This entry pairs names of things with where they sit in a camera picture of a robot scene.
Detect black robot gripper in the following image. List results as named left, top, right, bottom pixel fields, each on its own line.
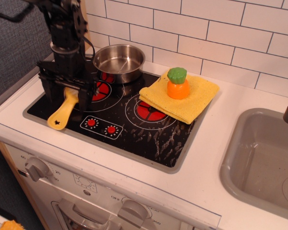
left=37, top=51, right=97, bottom=112

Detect yellow dish brush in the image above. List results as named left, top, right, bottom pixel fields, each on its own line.
left=47, top=87, right=79, bottom=130

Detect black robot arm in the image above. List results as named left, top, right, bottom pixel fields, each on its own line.
left=29, top=0, right=98, bottom=112

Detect left red stove knob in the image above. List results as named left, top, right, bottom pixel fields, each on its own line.
left=87, top=119, right=96, bottom=127

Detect red stove knob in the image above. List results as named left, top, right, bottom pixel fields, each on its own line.
left=87, top=119, right=96, bottom=127
left=107, top=126, right=116, bottom=134

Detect black toy stovetop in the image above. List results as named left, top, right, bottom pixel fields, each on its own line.
left=23, top=56, right=212, bottom=174

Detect right red stove knob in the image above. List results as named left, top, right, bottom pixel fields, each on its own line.
left=107, top=126, right=116, bottom=134

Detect stainless steel pot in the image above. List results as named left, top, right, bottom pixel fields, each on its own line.
left=85, top=44, right=145, bottom=84

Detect grey timer knob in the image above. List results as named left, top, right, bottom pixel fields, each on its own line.
left=25, top=157, right=49, bottom=182

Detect yellow folded cloth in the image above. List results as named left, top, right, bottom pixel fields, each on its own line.
left=140, top=68, right=219, bottom=124

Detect orange toy carrot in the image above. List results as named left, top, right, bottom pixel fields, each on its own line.
left=167, top=67, right=190, bottom=100

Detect grey oven temperature knob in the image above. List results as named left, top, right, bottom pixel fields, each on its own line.
left=118, top=200, right=148, bottom=228

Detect orange yellow object bottom corner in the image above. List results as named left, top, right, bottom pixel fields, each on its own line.
left=0, top=220, right=24, bottom=230

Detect grey sink basin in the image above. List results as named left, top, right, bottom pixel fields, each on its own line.
left=220, top=108, right=288, bottom=219

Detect grey oven door handle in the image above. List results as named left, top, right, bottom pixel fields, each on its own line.
left=57, top=199, right=122, bottom=230

